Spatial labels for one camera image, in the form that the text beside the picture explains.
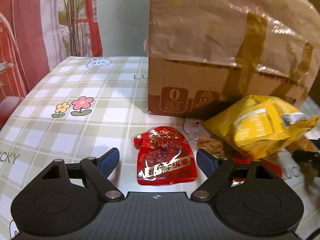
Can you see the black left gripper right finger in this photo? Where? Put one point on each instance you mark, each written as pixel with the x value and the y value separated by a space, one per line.
pixel 219 173

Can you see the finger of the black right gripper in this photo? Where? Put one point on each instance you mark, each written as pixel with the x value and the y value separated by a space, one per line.
pixel 301 156

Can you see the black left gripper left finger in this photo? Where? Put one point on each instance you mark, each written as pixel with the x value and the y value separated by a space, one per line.
pixel 94 173

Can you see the red jerky snack packet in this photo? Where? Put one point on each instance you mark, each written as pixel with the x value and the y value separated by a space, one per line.
pixel 164 157

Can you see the small yellow snack packet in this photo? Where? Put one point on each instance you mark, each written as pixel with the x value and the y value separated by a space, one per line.
pixel 302 144

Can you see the clear chicken snack packet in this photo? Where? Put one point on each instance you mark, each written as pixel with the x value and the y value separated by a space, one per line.
pixel 214 146

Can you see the red barcode snack packet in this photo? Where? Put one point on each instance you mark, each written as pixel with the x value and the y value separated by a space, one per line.
pixel 240 159

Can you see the large yellow chip bag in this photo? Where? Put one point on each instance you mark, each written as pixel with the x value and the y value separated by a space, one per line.
pixel 257 125

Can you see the checkered flower tablecloth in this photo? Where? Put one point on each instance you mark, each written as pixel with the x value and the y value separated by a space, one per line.
pixel 89 105

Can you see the taped cardboard box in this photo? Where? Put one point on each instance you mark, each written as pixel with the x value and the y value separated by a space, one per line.
pixel 205 55

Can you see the red printed curtain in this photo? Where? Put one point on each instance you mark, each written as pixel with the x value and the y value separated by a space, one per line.
pixel 37 35

